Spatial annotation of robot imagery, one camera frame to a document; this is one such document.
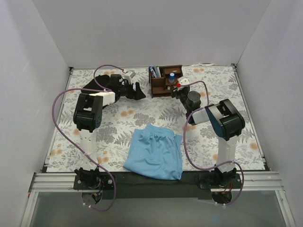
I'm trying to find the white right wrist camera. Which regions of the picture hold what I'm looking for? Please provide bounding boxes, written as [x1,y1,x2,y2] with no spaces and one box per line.
[176,76,190,91]

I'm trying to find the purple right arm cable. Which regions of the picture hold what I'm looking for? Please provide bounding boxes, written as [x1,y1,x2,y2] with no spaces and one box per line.
[182,80,244,206]

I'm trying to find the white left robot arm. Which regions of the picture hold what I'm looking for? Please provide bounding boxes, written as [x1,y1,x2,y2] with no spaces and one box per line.
[73,74,146,189]

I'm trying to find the aluminium frame rail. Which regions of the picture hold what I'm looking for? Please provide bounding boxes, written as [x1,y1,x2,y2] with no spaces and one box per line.
[20,173,82,227]

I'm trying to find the brown wooden desk organizer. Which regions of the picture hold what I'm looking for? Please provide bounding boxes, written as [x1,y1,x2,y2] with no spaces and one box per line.
[148,65,183,98]

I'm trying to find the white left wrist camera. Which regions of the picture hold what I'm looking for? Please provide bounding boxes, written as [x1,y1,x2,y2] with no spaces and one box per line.
[123,70,135,84]

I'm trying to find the floral tablecloth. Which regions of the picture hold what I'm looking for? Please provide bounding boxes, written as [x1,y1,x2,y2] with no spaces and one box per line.
[47,66,265,173]

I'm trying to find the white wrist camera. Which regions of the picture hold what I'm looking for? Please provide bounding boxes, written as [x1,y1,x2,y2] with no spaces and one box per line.
[176,76,190,91]
[123,70,135,84]

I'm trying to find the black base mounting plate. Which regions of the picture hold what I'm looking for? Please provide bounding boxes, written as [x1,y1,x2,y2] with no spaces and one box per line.
[73,170,241,200]

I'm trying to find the black folded cloth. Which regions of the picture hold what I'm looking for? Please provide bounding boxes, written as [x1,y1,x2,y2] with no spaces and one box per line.
[81,75,110,94]

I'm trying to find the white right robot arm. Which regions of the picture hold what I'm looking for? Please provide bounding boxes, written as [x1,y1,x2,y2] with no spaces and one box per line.
[171,82,245,188]

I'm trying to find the light blue shorts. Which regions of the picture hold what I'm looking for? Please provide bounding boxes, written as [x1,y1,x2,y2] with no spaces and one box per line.
[123,124,183,180]

